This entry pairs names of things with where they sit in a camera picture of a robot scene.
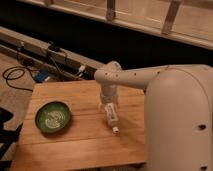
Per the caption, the black coiled cable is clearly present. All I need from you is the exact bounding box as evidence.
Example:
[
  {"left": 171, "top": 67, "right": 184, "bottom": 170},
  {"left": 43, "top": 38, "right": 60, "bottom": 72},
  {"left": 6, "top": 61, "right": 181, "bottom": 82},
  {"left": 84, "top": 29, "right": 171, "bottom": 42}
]
[{"left": 2, "top": 65, "right": 36, "bottom": 92}]

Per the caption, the wooden board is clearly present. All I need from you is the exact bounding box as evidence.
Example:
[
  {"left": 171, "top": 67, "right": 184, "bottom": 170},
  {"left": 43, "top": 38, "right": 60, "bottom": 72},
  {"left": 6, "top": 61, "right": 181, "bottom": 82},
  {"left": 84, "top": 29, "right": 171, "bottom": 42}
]
[{"left": 10, "top": 81, "right": 146, "bottom": 171}]

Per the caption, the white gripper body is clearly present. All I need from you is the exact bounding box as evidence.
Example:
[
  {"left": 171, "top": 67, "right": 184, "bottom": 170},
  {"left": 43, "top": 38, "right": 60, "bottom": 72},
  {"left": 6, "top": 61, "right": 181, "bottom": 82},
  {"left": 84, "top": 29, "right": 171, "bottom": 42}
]
[{"left": 100, "top": 84, "right": 118, "bottom": 104}]

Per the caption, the metal floor rail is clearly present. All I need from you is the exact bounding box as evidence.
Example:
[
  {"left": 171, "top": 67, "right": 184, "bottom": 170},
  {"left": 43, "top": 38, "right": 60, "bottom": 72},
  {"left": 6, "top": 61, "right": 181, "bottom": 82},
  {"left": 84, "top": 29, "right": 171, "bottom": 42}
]
[{"left": 0, "top": 26, "right": 103, "bottom": 79}]

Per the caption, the white plastic bottle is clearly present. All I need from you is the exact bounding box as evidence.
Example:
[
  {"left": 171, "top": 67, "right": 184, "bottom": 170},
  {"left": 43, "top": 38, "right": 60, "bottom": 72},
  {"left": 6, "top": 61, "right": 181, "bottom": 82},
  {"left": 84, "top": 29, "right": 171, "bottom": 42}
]
[{"left": 104, "top": 103, "right": 119, "bottom": 133}]

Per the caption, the black clamp on rail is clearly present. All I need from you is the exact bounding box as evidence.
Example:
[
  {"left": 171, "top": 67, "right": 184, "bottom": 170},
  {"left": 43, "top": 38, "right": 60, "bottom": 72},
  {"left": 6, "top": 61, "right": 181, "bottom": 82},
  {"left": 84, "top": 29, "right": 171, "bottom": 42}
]
[{"left": 46, "top": 41, "right": 67, "bottom": 59}]

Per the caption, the blue device on floor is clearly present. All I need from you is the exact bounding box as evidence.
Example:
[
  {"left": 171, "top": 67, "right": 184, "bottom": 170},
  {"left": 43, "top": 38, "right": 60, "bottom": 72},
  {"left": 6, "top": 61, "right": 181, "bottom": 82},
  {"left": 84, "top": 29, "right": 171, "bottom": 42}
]
[{"left": 33, "top": 69, "right": 49, "bottom": 83}]

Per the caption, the black object at left edge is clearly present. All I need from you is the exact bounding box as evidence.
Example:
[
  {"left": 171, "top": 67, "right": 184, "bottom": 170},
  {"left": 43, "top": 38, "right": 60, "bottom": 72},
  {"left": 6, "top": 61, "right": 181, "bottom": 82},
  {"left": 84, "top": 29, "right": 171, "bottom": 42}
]
[{"left": 0, "top": 107, "right": 22, "bottom": 171}]

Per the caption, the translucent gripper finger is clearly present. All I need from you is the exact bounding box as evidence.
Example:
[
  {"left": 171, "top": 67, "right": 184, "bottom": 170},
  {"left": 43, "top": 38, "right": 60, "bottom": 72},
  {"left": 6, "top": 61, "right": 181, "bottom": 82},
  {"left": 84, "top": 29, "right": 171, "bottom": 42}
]
[
  {"left": 98, "top": 103, "right": 104, "bottom": 111},
  {"left": 115, "top": 102, "right": 120, "bottom": 109}
]

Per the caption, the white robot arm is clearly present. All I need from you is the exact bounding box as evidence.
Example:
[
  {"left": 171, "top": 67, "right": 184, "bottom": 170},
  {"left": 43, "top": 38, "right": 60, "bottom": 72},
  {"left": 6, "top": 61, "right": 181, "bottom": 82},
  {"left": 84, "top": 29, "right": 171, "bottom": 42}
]
[{"left": 94, "top": 61, "right": 213, "bottom": 171}]

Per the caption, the green ceramic bowl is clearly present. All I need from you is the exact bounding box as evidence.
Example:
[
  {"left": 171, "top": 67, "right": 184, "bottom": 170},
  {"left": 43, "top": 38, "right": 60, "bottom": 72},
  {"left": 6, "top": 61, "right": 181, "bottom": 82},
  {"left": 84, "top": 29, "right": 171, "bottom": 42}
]
[{"left": 35, "top": 101, "right": 72, "bottom": 133}]

